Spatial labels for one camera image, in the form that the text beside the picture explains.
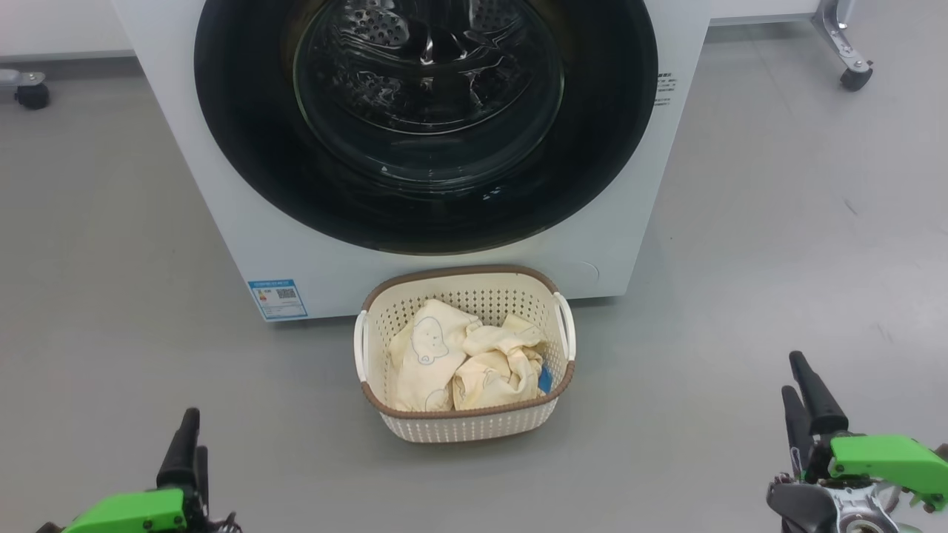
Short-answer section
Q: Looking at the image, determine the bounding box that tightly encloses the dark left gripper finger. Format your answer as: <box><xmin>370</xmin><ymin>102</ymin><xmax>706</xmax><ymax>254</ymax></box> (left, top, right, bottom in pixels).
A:
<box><xmin>194</xmin><ymin>446</ymin><xmax>210</xmax><ymax>512</ymax></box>
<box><xmin>157</xmin><ymin>407</ymin><xmax>201</xmax><ymax>489</ymax></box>

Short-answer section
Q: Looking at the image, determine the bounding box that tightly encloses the black round glass washer door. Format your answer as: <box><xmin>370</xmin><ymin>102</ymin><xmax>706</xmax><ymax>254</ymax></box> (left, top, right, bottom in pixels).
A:
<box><xmin>194</xmin><ymin>0</ymin><xmax>658</xmax><ymax>256</ymax></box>

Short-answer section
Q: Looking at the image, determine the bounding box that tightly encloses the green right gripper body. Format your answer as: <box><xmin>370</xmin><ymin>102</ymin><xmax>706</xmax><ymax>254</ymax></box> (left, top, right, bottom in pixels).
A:
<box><xmin>829</xmin><ymin>435</ymin><xmax>948</xmax><ymax>513</ymax></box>

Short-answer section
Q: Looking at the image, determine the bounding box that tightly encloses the blue energy label sticker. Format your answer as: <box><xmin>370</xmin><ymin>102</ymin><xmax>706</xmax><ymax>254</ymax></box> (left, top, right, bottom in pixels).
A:
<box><xmin>248</xmin><ymin>278</ymin><xmax>308</xmax><ymax>321</ymax></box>

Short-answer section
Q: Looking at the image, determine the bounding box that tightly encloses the cream garment with bear print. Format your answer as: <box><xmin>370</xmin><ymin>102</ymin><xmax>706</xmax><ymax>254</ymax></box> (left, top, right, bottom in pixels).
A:
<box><xmin>389</xmin><ymin>298</ymin><xmax>482</xmax><ymax>412</ymax></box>

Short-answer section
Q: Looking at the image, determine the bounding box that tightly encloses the metal leg with black caster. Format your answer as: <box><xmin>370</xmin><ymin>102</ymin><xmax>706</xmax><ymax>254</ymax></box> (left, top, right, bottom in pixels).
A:
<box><xmin>811</xmin><ymin>0</ymin><xmax>875</xmax><ymax>93</ymax></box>

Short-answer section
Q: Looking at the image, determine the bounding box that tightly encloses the grey bracket with black caster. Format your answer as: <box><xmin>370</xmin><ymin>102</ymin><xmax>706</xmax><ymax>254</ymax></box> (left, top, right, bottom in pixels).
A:
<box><xmin>0</xmin><ymin>69</ymin><xmax>50</xmax><ymax>110</ymax></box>

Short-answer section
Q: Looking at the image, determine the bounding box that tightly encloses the white front-load washing machine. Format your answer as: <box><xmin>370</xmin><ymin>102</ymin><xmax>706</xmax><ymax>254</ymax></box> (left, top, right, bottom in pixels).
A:
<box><xmin>111</xmin><ymin>0</ymin><xmax>712</xmax><ymax>323</ymax></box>

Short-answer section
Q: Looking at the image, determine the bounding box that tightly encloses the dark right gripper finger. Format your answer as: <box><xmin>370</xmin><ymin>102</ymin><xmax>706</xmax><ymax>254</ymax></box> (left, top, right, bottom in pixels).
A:
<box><xmin>789</xmin><ymin>351</ymin><xmax>849</xmax><ymax>438</ymax></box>
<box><xmin>781</xmin><ymin>385</ymin><xmax>814</xmax><ymax>476</ymax></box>

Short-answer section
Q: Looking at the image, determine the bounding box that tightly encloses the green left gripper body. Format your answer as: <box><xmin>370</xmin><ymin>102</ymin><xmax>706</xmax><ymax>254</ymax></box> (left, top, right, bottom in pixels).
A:
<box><xmin>65</xmin><ymin>487</ymin><xmax>186</xmax><ymax>533</ymax></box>

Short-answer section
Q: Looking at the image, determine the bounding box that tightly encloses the cream garment with blue trim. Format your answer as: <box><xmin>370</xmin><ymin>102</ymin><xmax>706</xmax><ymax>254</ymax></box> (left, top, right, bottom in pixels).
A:
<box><xmin>452</xmin><ymin>315</ymin><xmax>553</xmax><ymax>410</ymax></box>

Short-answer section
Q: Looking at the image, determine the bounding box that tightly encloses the cream basket with brown rim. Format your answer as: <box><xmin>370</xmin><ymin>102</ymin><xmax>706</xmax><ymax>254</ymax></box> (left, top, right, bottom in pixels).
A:
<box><xmin>353</xmin><ymin>265</ymin><xmax>576</xmax><ymax>443</ymax></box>

